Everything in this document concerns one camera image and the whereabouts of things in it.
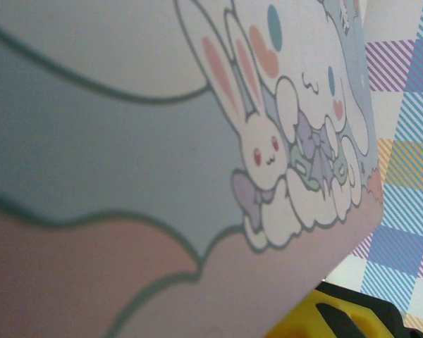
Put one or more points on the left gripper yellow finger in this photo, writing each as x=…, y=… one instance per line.
x=303, y=320

